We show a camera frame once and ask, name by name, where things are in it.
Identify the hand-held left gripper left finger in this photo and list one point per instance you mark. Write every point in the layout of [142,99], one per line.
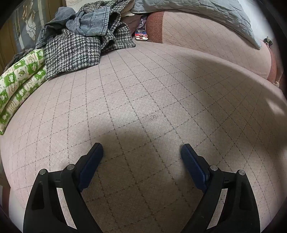
[92,165]

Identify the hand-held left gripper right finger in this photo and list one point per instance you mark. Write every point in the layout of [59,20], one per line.
[194,165]

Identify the pink quilted sofa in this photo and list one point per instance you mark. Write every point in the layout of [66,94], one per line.
[157,89]

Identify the green printed cloth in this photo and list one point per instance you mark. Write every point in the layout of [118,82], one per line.
[22,76]

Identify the houndstooth coat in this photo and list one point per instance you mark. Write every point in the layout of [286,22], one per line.
[74,51]

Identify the red and blue packet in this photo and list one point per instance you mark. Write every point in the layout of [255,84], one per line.
[141,33]

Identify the blue denim garment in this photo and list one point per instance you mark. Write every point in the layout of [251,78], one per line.
[94,22]

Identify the grey denim garment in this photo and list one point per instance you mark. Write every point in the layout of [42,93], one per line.
[56,20]

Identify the wooden door with patterned glass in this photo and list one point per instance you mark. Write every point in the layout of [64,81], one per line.
[29,26]

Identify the grey quilted blanket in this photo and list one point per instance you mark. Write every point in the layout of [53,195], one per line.
[201,13]

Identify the white pillow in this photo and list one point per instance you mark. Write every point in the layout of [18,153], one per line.
[74,2]

